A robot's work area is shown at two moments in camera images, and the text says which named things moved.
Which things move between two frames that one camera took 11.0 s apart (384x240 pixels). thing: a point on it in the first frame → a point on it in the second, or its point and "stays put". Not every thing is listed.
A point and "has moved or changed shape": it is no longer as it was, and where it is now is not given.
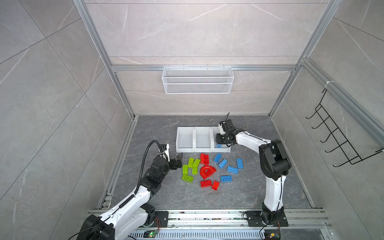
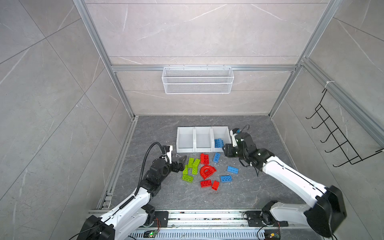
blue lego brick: [232, 169] stays put
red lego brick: [215, 185] stays put
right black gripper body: [222, 139] → [234, 149]
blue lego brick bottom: [226, 178] stays put
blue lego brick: [240, 163] has moved or changed shape
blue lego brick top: [217, 158] stays put
